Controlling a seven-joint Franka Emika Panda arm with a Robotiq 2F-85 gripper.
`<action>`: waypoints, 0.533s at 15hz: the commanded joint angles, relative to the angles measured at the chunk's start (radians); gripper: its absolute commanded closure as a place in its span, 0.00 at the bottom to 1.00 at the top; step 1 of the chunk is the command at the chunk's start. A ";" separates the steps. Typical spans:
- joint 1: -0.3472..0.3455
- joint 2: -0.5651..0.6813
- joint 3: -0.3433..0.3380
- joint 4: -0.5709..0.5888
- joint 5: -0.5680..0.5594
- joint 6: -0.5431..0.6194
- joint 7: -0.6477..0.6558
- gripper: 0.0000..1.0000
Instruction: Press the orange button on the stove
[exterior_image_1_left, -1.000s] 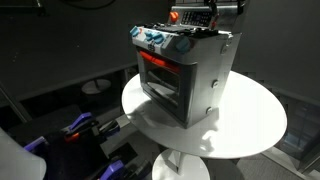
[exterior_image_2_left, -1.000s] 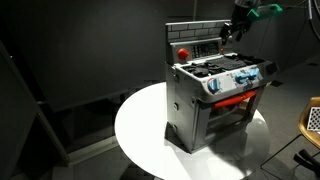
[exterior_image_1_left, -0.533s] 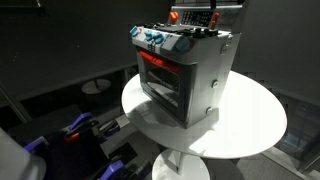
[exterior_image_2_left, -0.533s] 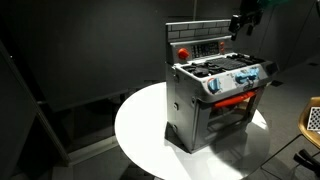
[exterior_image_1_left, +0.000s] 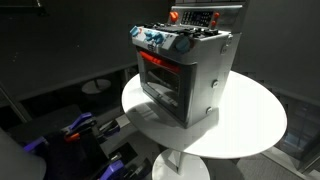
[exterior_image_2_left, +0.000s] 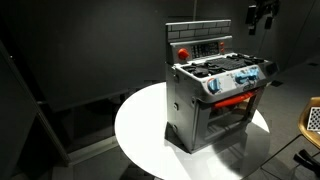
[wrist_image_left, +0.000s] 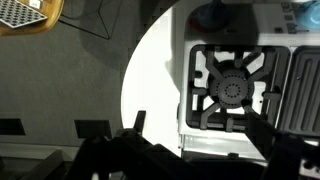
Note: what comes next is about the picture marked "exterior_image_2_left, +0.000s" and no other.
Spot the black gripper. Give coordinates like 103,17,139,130
245,0,281,36

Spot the orange stove button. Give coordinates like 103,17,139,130
177,47,191,61

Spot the grey toy stove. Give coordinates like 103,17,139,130
164,19,280,155

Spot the black floor plate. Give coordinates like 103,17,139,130
270,80,285,88

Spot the thin grey pole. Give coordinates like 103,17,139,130
192,0,198,22

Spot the dotted calibration board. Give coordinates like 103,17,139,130
306,106,320,133

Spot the white round table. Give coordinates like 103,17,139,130
114,81,271,180

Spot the dark partition panel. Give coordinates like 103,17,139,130
0,39,73,180

